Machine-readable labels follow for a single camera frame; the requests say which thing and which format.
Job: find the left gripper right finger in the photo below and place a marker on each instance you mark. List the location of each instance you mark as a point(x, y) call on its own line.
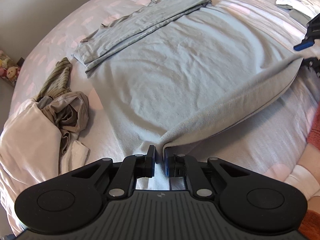
point(195, 181)

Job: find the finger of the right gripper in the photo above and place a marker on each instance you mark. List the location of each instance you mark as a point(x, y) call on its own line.
point(312, 62)
point(304, 44)

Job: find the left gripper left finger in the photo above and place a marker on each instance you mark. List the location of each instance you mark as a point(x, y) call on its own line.
point(133, 167)

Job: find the light blue-grey pants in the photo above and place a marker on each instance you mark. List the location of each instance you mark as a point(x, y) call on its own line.
point(204, 84)

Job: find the light blue-grey long-sleeve shirt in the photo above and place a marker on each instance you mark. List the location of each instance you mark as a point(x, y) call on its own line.
point(109, 39)

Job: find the pink polka dot bedsheet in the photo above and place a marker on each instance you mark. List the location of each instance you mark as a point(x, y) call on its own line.
point(290, 125)

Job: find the tan brown garment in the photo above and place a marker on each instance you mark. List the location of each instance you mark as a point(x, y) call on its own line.
point(69, 113)

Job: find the cream white sweater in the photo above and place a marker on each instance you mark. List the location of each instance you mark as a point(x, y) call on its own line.
point(30, 147)

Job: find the grey knit sock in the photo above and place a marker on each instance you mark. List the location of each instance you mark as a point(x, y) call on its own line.
point(44, 101)

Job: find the brown striped garment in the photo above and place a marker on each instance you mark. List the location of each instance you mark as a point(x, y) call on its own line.
point(56, 83)

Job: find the orange-red fuzzy garment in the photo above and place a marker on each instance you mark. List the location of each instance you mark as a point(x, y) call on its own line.
point(310, 162)

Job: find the clear tube of plush toys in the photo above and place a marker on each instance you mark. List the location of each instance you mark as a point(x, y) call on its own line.
point(9, 69)

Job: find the dark wall socket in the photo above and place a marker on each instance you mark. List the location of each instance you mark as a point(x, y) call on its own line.
point(20, 62)

